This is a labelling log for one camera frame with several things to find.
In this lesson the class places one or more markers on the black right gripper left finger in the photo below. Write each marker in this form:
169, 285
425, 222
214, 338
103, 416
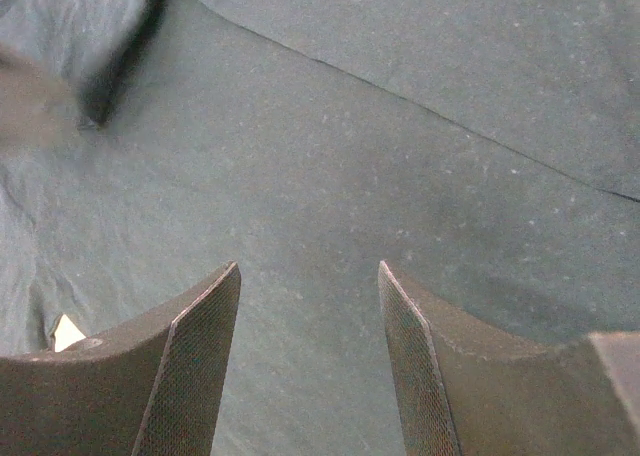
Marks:
149, 386

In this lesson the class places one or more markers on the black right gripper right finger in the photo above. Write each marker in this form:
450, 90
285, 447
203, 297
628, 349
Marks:
466, 387

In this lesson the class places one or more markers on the black t-shirt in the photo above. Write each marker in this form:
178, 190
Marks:
490, 148

